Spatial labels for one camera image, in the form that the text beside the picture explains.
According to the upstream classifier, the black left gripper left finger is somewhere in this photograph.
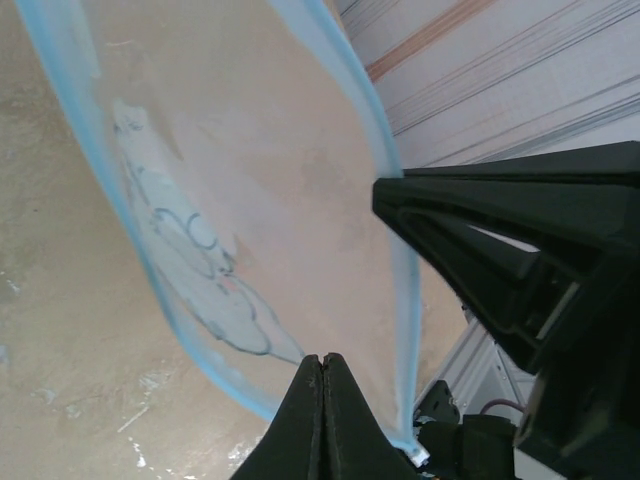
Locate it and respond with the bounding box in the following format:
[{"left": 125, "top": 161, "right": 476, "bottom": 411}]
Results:
[{"left": 228, "top": 353, "right": 324, "bottom": 480}]

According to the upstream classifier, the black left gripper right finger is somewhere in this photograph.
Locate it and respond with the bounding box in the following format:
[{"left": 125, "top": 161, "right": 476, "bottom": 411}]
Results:
[{"left": 319, "top": 351, "right": 425, "bottom": 480}]

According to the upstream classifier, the clear blue-edged zip-top bag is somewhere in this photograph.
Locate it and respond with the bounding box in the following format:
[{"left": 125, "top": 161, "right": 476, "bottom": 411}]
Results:
[{"left": 12, "top": 0, "right": 426, "bottom": 454}]

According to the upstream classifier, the purple cable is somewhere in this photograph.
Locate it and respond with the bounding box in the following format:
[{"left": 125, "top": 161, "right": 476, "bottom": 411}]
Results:
[{"left": 482, "top": 396, "right": 527, "bottom": 416}]

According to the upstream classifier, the silver aluminium frame rail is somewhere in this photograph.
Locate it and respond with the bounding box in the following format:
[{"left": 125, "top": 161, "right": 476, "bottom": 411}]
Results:
[{"left": 434, "top": 319, "right": 534, "bottom": 416}]

